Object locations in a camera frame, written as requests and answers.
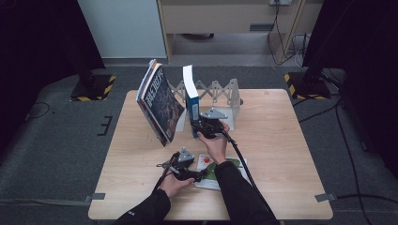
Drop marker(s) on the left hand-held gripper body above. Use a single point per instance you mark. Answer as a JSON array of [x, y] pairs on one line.
[[181, 168]]

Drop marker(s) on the black floor tape mark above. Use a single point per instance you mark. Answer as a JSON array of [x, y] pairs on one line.
[[108, 125]]

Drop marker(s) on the portrait cover magazine red label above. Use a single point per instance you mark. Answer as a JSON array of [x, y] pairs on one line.
[[147, 73]]

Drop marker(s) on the expandable grey metal book rack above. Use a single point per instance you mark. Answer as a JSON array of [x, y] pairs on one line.
[[231, 93]]

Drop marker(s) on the thick blue book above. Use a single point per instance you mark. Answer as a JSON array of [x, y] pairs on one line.
[[191, 103]]

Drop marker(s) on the grey tape piece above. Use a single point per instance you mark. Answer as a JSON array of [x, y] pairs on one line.
[[325, 197], [95, 197]]

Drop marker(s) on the person's right hand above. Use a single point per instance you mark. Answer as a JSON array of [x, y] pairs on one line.
[[217, 148]]

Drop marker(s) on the dark cover magazine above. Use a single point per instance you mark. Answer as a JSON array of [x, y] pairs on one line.
[[162, 106]]

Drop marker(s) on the dark curtain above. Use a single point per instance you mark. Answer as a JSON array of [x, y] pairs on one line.
[[369, 62]]

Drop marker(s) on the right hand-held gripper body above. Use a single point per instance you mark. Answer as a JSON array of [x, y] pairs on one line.
[[209, 128]]

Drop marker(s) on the person's left hand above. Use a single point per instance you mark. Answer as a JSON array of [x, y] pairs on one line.
[[172, 186]]

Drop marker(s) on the white panel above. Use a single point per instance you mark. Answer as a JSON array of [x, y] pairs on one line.
[[125, 28]]

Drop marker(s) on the light wooden desk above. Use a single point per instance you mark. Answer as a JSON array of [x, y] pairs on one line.
[[219, 15]]

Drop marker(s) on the stand with hazard striped base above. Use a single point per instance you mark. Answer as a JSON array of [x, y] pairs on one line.
[[308, 86], [94, 87]]

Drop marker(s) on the thin white picture book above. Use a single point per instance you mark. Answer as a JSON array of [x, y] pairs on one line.
[[206, 181]]

